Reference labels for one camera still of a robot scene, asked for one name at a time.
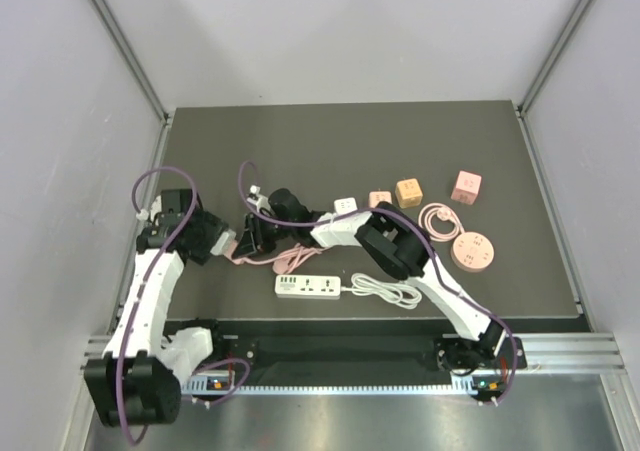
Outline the white power strip cable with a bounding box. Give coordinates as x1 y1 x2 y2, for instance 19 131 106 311
339 270 425 310

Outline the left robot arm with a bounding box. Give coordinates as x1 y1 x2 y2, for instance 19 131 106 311
84 189 235 427

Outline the white cube plug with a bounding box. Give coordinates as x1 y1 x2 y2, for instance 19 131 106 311
334 197 358 215

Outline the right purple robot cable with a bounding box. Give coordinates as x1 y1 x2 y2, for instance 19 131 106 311
238 159 516 407

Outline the pink round socket cable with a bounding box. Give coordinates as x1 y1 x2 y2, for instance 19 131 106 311
417 201 466 245

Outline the light pink deer cube plug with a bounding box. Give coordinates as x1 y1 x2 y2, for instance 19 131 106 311
368 191 393 208

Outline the white cube plug adapter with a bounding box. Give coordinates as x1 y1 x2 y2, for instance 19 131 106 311
210 229 236 256

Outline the grey slotted cable duct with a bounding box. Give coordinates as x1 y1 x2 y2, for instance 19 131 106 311
179 374 494 397

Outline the orange cube plug adapter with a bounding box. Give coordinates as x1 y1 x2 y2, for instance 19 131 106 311
395 178 423 209

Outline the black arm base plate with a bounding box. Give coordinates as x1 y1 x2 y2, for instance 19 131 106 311
164 334 529 372

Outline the pink cube plug adapter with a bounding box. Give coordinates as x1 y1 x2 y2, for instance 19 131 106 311
451 170 482 205

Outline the white power strip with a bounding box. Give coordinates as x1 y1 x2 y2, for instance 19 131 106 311
274 274 341 299

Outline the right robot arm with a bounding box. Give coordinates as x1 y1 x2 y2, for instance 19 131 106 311
235 186 507 370

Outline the pink power strip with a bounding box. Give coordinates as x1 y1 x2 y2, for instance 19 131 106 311
224 240 245 265

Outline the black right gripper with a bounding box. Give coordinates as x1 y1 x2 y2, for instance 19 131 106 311
235 213 297 261

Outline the pink round socket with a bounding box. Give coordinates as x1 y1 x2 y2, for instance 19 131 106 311
450 231 495 273

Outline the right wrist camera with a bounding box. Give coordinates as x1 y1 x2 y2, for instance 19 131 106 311
247 185 273 217

